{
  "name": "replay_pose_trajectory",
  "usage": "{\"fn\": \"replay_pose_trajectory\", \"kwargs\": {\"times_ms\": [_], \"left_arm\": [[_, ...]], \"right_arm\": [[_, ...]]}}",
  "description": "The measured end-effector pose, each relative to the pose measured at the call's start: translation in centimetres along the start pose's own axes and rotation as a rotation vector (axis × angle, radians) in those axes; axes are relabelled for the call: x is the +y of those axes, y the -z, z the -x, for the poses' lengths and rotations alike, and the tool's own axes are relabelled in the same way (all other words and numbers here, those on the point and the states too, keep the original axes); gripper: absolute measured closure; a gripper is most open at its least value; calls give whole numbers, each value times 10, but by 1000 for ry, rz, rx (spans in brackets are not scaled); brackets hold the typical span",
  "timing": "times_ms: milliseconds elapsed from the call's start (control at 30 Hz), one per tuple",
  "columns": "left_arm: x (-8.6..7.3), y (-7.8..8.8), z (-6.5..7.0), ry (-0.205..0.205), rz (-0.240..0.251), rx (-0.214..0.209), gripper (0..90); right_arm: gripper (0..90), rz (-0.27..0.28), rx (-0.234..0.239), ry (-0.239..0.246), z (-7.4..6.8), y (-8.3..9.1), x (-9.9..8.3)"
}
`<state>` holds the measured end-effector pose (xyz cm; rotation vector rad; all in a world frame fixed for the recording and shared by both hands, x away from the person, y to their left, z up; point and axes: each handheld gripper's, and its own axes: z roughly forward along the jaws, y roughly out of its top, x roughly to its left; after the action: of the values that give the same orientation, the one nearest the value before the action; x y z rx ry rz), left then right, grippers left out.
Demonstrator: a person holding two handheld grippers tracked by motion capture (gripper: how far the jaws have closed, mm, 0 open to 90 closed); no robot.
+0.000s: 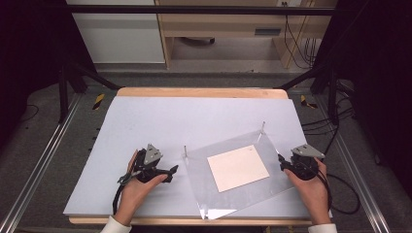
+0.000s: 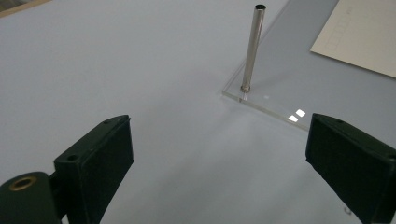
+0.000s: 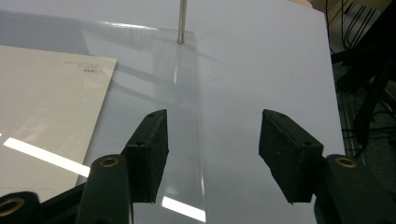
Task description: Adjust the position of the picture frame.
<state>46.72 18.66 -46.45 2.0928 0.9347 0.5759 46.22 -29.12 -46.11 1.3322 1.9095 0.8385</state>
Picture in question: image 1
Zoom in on clear acrylic photo frame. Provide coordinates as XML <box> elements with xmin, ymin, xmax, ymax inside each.
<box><xmin>182</xmin><ymin>120</ymin><xmax>304</xmax><ymax>221</ymax></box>

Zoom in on black curtain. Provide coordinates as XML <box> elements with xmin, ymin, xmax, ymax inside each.
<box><xmin>310</xmin><ymin>0</ymin><xmax>412</xmax><ymax>198</ymax></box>
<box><xmin>0</xmin><ymin>0</ymin><xmax>97</xmax><ymax>149</ymax></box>

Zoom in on light wooden desk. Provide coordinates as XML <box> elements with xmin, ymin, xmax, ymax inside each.
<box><xmin>154</xmin><ymin>0</ymin><xmax>338</xmax><ymax>70</ymax></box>

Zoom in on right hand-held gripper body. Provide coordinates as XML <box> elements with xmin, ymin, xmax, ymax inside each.
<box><xmin>284</xmin><ymin>144</ymin><xmax>326</xmax><ymax>182</ymax></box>

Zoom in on wooden table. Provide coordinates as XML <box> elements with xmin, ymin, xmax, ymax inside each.
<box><xmin>68</xmin><ymin>86</ymin><xmax>314</xmax><ymax>227</ymax></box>

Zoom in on person's right hand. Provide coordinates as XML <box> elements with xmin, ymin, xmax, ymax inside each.
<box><xmin>284</xmin><ymin>158</ymin><xmax>332</xmax><ymax>225</ymax></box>

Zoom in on grey desk label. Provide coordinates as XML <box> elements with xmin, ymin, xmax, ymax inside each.
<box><xmin>254</xmin><ymin>27</ymin><xmax>283</xmax><ymax>37</ymax></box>

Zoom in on person's left hand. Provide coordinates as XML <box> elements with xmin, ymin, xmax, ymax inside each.
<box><xmin>113</xmin><ymin>149</ymin><xmax>169</xmax><ymax>226</ymax></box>

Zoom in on white cabinet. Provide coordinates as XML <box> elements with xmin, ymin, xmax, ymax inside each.
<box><xmin>65</xmin><ymin>0</ymin><xmax>166</xmax><ymax>65</ymax></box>

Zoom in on thin black floor cable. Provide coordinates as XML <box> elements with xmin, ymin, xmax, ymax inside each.
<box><xmin>18</xmin><ymin>103</ymin><xmax>40</xmax><ymax>123</ymax></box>

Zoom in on white board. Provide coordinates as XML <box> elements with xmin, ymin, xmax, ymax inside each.
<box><xmin>62</xmin><ymin>95</ymin><xmax>333</xmax><ymax>218</ymax></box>

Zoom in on black horizontal frame bar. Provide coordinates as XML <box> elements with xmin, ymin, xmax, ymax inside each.
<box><xmin>63</xmin><ymin>4</ymin><xmax>336</xmax><ymax>17</ymax></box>

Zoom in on yellow-handled clamp left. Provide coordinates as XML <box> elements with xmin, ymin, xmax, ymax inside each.
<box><xmin>92</xmin><ymin>93</ymin><xmax>106</xmax><ymax>112</ymax></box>

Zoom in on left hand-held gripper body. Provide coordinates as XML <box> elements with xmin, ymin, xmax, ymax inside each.
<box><xmin>133</xmin><ymin>143</ymin><xmax>171</xmax><ymax>184</ymax></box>

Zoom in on left hand-held gripper black cable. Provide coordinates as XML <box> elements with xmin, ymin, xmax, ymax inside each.
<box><xmin>112</xmin><ymin>170</ymin><xmax>139</xmax><ymax>216</ymax></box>

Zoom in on black floor cables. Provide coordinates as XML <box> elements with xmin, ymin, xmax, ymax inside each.
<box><xmin>300</xmin><ymin>80</ymin><xmax>358</xmax><ymax>156</ymax></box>

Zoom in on black metal stand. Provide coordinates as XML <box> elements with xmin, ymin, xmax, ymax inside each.
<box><xmin>57</xmin><ymin>60</ymin><xmax>123</xmax><ymax>124</ymax></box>
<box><xmin>274</xmin><ymin>62</ymin><xmax>342</xmax><ymax>126</ymax></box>

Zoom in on hanging black cables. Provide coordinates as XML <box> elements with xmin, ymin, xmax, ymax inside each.
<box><xmin>282</xmin><ymin>1</ymin><xmax>321</xmax><ymax>70</ymax></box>

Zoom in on yellow-handled clamp right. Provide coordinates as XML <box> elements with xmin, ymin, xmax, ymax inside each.
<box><xmin>299</xmin><ymin>94</ymin><xmax>319</xmax><ymax>110</ymax></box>

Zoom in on yellow-handled clamp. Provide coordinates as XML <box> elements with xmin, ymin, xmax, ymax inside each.
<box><xmin>299</xmin><ymin>94</ymin><xmax>319</xmax><ymax>110</ymax></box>
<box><xmin>92</xmin><ymin>93</ymin><xmax>106</xmax><ymax>112</ymax></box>

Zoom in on painting print card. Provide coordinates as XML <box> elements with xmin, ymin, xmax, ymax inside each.
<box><xmin>206</xmin><ymin>144</ymin><xmax>271</xmax><ymax>194</ymax></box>

